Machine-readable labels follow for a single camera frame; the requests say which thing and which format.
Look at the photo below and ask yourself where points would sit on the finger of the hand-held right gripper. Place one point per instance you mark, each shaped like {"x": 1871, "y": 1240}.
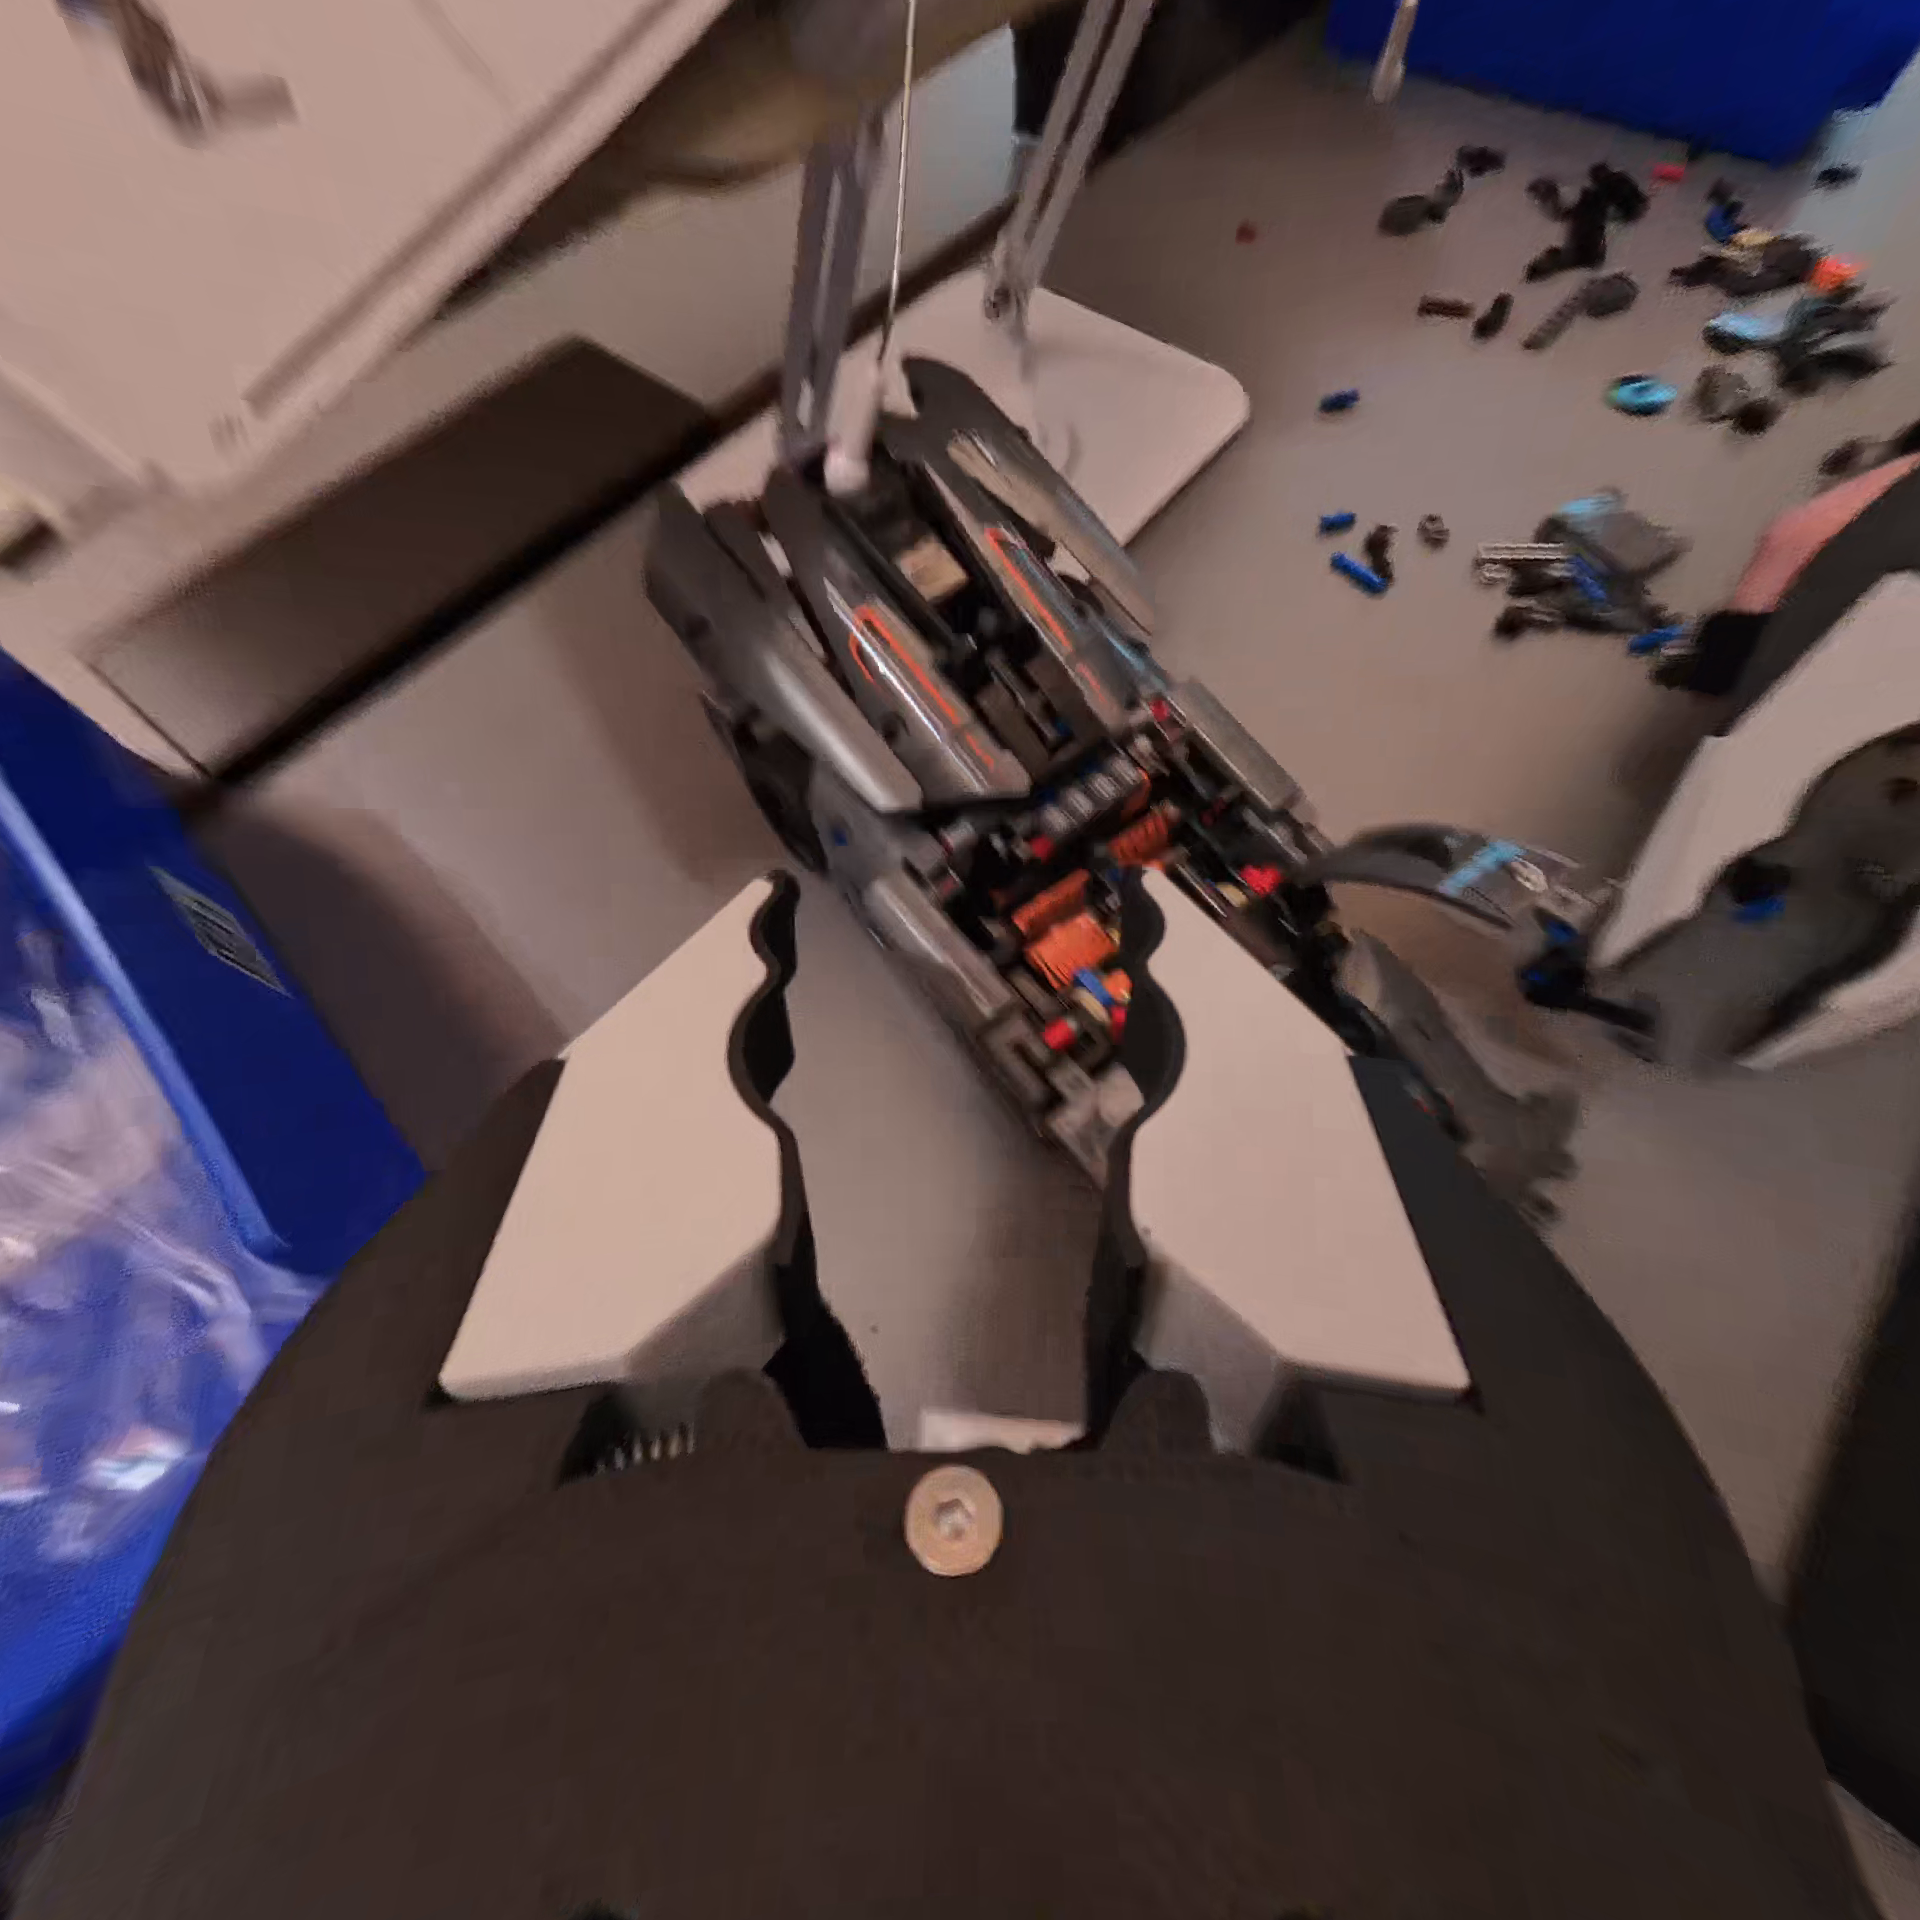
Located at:
{"x": 1831, "y": 1011}
{"x": 1755, "y": 751}

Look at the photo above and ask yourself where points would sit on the grey lego car model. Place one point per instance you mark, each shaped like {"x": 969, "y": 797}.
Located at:
{"x": 931, "y": 676}

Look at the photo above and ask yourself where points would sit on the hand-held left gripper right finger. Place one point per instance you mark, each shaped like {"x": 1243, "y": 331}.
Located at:
{"x": 1291, "y": 1201}

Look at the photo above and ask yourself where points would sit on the black lego frame piece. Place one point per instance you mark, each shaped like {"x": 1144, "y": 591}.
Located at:
{"x": 1561, "y": 975}

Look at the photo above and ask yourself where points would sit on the heap of mixed lego parts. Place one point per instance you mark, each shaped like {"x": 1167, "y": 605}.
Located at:
{"x": 1739, "y": 285}

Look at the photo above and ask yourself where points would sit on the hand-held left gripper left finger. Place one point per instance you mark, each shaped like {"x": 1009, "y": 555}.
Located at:
{"x": 629, "y": 1201}

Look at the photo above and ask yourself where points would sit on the white instruction booklet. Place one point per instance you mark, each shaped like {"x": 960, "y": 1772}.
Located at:
{"x": 225, "y": 224}

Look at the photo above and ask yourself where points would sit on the blue plastic bin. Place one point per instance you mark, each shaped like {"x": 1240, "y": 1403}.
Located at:
{"x": 225, "y": 975}
{"x": 1620, "y": 59}

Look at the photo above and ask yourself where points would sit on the grey lego panel assembly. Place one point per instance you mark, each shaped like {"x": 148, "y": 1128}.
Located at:
{"x": 1611, "y": 531}

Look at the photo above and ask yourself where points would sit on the pile of small lego pieces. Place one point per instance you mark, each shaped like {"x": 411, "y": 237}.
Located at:
{"x": 1575, "y": 600}

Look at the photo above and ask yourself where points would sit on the black lego pin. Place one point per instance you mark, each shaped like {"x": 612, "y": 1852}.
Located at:
{"x": 1380, "y": 552}

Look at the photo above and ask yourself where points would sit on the long blue lego pin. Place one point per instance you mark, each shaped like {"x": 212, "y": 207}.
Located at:
{"x": 1359, "y": 571}

